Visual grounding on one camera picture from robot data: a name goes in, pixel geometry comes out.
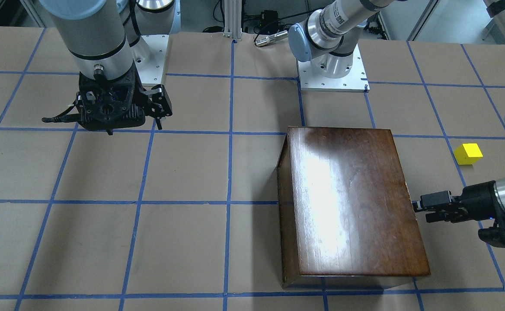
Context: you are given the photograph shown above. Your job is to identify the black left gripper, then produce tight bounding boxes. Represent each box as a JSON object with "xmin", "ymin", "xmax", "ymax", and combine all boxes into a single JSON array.
[{"xmin": 412, "ymin": 181, "xmax": 503, "ymax": 224}]

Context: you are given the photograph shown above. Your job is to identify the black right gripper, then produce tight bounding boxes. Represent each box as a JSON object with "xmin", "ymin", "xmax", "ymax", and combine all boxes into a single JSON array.
[{"xmin": 42, "ymin": 71, "xmax": 173, "ymax": 134}]

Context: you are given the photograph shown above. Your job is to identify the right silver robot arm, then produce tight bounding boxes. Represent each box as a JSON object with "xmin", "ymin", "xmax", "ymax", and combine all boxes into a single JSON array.
[{"xmin": 40, "ymin": 0, "xmax": 181, "ymax": 135}]

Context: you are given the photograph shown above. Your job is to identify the yellow block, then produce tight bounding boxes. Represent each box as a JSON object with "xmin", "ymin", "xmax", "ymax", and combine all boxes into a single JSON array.
[{"xmin": 453, "ymin": 143, "xmax": 484, "ymax": 165}]

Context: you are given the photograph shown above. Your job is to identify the dark wooden drawer cabinet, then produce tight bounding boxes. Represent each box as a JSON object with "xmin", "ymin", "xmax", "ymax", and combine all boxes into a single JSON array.
[{"xmin": 276, "ymin": 127, "xmax": 431, "ymax": 290}]

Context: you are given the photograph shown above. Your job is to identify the silver metal connector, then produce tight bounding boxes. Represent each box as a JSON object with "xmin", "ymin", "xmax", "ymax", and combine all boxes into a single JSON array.
[{"xmin": 254, "ymin": 30, "xmax": 288, "ymax": 48}]

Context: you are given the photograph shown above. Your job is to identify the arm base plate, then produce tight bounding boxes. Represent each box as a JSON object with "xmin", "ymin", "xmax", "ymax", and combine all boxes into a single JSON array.
[
  {"xmin": 131, "ymin": 34, "xmax": 170, "ymax": 86},
  {"xmin": 297, "ymin": 45, "xmax": 371, "ymax": 92}
]

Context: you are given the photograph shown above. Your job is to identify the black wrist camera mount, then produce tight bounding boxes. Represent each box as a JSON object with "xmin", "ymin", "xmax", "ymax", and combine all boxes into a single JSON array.
[{"xmin": 478, "ymin": 217, "xmax": 505, "ymax": 248}]

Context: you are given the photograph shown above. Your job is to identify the aluminium frame post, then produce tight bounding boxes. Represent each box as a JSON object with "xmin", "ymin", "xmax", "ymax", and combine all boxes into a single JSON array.
[{"xmin": 221, "ymin": 0, "xmax": 243, "ymax": 42}]

